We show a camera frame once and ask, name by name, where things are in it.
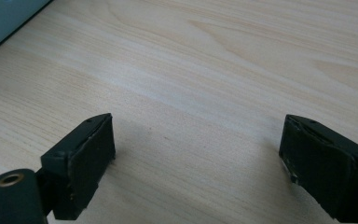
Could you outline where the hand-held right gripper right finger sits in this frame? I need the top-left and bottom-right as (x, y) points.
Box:
(278, 114), (358, 224)

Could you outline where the light blue plastic container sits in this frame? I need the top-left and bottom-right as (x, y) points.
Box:
(0, 0), (53, 60)

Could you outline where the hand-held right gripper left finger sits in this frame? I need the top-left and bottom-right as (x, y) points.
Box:
(36, 112), (117, 221)

